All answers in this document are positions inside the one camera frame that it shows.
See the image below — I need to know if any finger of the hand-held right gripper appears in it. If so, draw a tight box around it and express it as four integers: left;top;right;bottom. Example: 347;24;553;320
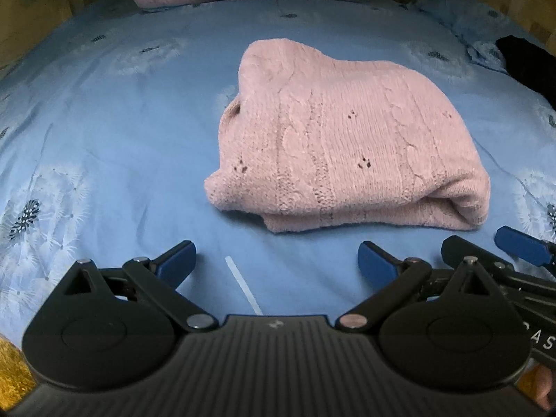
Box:
494;226;556;276
441;235;515;272

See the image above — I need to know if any person's right hand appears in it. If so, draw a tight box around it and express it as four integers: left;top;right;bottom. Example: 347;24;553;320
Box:
528;362;556;410

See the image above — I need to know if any blue dandelion-print pillow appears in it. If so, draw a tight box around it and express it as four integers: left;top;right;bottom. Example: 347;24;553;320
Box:
412;0;548;74

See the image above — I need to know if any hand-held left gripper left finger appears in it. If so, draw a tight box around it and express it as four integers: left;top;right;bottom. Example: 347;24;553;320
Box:
65;240;218;331

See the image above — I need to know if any pink knitted sweater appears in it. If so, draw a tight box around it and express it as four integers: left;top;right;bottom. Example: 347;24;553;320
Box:
204;38;491;233

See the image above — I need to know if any white thin strip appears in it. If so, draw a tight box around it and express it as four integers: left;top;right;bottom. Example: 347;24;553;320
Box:
225;257;264;316

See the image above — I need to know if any blue dandelion-print bedsheet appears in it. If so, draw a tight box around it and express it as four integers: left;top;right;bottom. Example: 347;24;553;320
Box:
0;0;556;344

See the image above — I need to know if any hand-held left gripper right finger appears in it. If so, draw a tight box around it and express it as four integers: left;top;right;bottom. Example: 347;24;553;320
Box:
335;241;505;331

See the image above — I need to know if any black cloth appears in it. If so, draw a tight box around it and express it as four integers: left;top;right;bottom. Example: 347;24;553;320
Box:
495;35;556;109

